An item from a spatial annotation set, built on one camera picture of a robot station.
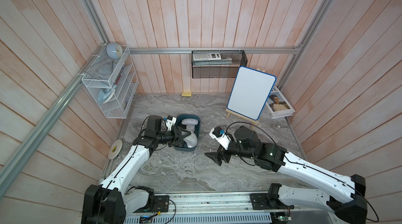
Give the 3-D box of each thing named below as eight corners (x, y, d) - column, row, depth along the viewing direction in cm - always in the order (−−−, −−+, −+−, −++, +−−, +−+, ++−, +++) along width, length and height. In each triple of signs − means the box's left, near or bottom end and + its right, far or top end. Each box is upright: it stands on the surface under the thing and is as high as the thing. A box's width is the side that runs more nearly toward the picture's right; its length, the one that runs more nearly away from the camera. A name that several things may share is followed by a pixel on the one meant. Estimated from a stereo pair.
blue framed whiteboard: (224, 116, 109) (232, 76, 82) (230, 105, 116) (240, 65, 88) (252, 128, 103) (271, 90, 75) (257, 115, 110) (277, 76, 82)
